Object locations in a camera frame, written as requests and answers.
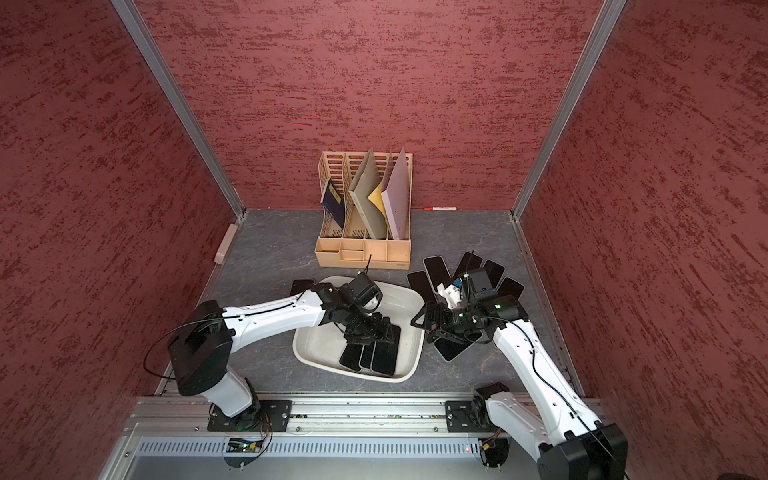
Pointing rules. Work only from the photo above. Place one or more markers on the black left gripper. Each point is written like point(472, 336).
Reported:
point(372, 334)

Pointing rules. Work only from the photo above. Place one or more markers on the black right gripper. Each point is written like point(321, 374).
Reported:
point(442, 309)

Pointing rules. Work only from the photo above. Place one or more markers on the large pink case phone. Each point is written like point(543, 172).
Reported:
point(451, 347)

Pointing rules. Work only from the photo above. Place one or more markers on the white plastic storage tray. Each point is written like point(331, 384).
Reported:
point(321, 346)

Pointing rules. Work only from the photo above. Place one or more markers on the black phone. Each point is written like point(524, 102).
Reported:
point(510, 287)
point(300, 285)
point(420, 283)

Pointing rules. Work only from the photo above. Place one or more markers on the dark phone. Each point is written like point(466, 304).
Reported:
point(469, 261)

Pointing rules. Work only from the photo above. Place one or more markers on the white case phone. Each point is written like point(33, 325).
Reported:
point(437, 272)
point(494, 272)
point(384, 358)

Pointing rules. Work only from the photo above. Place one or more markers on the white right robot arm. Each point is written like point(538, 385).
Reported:
point(565, 438)

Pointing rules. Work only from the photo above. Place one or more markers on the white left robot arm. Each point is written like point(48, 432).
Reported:
point(200, 349)

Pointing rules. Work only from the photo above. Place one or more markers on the dark blue booklet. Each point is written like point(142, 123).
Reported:
point(333, 204)

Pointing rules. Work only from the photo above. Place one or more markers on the beige plastic file organizer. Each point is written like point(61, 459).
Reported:
point(352, 247)

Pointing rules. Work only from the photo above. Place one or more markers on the pink grey folder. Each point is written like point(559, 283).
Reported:
point(395, 192)

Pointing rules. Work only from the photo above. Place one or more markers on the yellow paper sheet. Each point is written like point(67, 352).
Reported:
point(376, 198)

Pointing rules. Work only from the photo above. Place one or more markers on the grey cardboard folder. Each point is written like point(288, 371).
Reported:
point(364, 182)

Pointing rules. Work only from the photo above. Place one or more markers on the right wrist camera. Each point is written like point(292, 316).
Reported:
point(468, 290)

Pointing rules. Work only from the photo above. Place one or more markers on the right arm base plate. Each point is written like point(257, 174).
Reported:
point(469, 417)

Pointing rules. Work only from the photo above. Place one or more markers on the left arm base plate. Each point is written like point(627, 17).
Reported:
point(273, 416)

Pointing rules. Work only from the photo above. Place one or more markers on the beige block at wall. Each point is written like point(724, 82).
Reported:
point(225, 244)

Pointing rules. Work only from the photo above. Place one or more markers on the aluminium front rail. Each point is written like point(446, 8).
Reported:
point(328, 436)

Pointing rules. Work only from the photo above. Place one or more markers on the aluminium left corner post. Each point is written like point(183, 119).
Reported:
point(137, 29)

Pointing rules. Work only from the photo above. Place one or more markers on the aluminium corner post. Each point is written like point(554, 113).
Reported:
point(137, 29)
point(602, 29)

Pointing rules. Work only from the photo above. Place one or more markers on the aluminium right corner post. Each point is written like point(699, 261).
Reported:
point(602, 29)

